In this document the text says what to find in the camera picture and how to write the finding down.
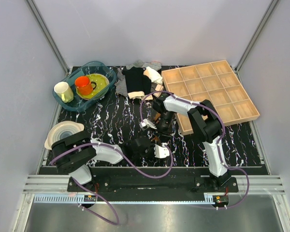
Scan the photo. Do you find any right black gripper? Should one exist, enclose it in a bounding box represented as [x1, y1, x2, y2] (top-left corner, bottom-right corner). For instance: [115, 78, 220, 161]
[150, 111, 174, 145]

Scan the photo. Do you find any brown boxer underwear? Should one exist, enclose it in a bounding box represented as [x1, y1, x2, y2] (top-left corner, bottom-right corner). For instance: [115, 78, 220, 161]
[152, 113, 163, 144]

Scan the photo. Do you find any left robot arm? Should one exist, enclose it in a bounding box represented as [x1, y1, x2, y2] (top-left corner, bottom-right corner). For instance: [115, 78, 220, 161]
[51, 131, 157, 191]

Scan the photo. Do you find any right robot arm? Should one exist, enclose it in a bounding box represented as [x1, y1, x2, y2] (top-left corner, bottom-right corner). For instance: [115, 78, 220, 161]
[153, 93, 231, 192]

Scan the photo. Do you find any cream white underwear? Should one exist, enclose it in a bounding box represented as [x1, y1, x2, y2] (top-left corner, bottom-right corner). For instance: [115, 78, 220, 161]
[143, 67, 163, 85]

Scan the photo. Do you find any striped grey underwear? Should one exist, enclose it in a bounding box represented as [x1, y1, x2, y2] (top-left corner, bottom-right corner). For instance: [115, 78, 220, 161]
[115, 60, 163, 98]

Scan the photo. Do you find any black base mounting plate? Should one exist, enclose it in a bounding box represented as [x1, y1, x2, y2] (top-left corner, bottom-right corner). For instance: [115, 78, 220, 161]
[64, 166, 239, 203]

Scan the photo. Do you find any wooden compartment tray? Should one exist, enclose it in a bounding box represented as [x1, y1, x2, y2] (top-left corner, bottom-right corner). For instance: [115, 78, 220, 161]
[161, 60, 260, 136]

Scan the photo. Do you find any yellow-green dotted plate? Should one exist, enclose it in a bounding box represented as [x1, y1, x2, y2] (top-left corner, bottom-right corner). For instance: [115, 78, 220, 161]
[74, 73, 109, 100]

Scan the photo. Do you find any orange mug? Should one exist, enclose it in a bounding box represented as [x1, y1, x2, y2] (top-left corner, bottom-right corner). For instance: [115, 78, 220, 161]
[74, 76, 97, 96]

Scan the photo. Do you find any cream yellow mug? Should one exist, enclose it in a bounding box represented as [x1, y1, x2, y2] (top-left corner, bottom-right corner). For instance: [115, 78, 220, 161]
[54, 82, 74, 103]

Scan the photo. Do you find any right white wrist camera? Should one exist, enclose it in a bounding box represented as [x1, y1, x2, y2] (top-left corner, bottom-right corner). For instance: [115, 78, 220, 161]
[140, 119, 157, 130]

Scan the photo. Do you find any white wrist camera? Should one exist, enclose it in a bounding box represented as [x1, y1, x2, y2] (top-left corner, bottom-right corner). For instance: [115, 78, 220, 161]
[140, 119, 157, 130]
[154, 143, 170, 159]

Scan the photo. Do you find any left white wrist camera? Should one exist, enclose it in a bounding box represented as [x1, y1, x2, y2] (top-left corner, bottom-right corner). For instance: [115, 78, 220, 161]
[154, 143, 170, 159]

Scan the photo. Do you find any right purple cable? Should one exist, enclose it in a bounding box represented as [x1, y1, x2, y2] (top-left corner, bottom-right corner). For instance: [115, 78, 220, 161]
[139, 91, 251, 210]

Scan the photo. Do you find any purple cable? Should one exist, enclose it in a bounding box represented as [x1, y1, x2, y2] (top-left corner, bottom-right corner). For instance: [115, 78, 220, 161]
[139, 91, 251, 210]
[49, 142, 174, 225]

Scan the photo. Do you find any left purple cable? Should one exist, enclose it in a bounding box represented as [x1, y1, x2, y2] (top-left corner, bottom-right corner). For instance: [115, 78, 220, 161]
[49, 142, 174, 225]

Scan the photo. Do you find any aluminium front rail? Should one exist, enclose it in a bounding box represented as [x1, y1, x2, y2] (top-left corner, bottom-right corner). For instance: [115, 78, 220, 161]
[23, 175, 285, 204]

